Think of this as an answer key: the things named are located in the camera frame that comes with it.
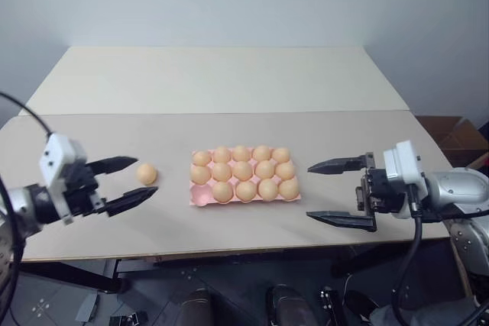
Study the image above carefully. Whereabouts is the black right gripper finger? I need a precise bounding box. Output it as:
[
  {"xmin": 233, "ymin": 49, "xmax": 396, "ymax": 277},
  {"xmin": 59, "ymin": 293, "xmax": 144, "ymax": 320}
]
[
  {"xmin": 305, "ymin": 209, "xmax": 378, "ymax": 233},
  {"xmin": 306, "ymin": 153, "xmax": 368, "ymax": 176}
]

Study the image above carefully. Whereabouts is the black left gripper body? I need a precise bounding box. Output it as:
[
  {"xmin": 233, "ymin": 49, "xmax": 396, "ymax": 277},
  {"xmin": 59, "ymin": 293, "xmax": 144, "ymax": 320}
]
[{"xmin": 62, "ymin": 158, "xmax": 108, "ymax": 218}]

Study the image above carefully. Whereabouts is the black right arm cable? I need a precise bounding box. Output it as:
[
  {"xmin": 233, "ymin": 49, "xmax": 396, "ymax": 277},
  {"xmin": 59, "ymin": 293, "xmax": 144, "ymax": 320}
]
[{"xmin": 389, "ymin": 183, "xmax": 426, "ymax": 326}]

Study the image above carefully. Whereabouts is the black bar with white dots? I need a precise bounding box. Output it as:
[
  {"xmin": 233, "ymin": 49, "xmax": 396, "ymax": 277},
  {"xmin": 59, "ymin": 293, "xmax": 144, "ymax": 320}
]
[{"xmin": 317, "ymin": 286, "xmax": 349, "ymax": 326}]

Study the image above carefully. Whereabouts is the tan egg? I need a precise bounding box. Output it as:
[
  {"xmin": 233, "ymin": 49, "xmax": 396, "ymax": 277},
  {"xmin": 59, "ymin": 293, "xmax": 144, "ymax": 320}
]
[
  {"xmin": 235, "ymin": 180, "xmax": 258, "ymax": 202},
  {"xmin": 212, "ymin": 180, "xmax": 235, "ymax": 203},
  {"xmin": 257, "ymin": 178, "xmax": 280, "ymax": 202},
  {"xmin": 252, "ymin": 144, "xmax": 273, "ymax": 163},
  {"xmin": 278, "ymin": 178, "xmax": 300, "ymax": 201},
  {"xmin": 211, "ymin": 161, "xmax": 233, "ymax": 183},
  {"xmin": 232, "ymin": 144, "xmax": 252, "ymax": 163},
  {"xmin": 189, "ymin": 164, "xmax": 212, "ymax": 186},
  {"xmin": 212, "ymin": 146, "xmax": 232, "ymax": 164},
  {"xmin": 254, "ymin": 159, "xmax": 277, "ymax": 180},
  {"xmin": 192, "ymin": 150, "xmax": 212, "ymax": 166},
  {"xmin": 136, "ymin": 163, "xmax": 158, "ymax": 185},
  {"xmin": 274, "ymin": 161, "xmax": 296, "ymax": 181},
  {"xmin": 271, "ymin": 147, "xmax": 291, "ymax": 164},
  {"xmin": 232, "ymin": 160, "xmax": 254, "ymax": 182}
]

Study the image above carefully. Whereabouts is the pink egg carton tray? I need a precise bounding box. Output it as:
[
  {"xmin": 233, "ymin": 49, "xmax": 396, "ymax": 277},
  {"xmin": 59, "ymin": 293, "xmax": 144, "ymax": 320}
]
[{"xmin": 188, "ymin": 147, "xmax": 303, "ymax": 208}]

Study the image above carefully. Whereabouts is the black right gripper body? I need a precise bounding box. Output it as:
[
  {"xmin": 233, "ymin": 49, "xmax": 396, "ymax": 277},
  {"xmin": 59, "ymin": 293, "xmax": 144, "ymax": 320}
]
[{"xmin": 355, "ymin": 152, "xmax": 406, "ymax": 221}]

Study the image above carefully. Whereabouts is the black table frame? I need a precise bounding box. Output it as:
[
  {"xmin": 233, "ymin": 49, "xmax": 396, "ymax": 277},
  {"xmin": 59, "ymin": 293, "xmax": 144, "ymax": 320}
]
[{"xmin": 21, "ymin": 240, "xmax": 370, "ymax": 293}]

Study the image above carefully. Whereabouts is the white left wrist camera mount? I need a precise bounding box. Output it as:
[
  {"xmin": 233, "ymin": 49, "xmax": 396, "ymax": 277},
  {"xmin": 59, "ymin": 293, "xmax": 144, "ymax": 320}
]
[{"xmin": 39, "ymin": 133, "xmax": 87, "ymax": 226}]

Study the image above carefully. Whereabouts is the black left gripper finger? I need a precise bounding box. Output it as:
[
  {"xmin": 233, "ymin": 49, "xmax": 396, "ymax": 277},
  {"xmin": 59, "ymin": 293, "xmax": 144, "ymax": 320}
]
[
  {"xmin": 105, "ymin": 186, "xmax": 160, "ymax": 218},
  {"xmin": 86, "ymin": 156, "xmax": 139, "ymax": 176}
]

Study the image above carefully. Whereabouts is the dark rounded shape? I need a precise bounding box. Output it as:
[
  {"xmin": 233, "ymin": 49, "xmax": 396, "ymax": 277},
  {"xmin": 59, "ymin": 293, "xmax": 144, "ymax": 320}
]
[
  {"xmin": 182, "ymin": 288, "xmax": 214, "ymax": 326},
  {"xmin": 266, "ymin": 283, "xmax": 315, "ymax": 326}
]

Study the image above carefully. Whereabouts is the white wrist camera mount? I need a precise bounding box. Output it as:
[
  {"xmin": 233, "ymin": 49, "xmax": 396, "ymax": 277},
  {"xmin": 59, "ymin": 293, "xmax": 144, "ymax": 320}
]
[
  {"xmin": 382, "ymin": 140, "xmax": 432, "ymax": 221},
  {"xmin": 39, "ymin": 133, "xmax": 87, "ymax": 226}
]

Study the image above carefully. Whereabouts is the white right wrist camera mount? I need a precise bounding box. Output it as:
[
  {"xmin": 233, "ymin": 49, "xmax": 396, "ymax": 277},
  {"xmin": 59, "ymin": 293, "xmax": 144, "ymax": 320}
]
[{"xmin": 382, "ymin": 140, "xmax": 432, "ymax": 221}]

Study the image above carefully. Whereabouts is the brown cardboard box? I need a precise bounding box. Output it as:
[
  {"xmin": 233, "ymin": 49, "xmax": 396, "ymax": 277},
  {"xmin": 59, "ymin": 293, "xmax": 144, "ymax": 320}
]
[{"xmin": 414, "ymin": 115, "xmax": 489, "ymax": 169}]

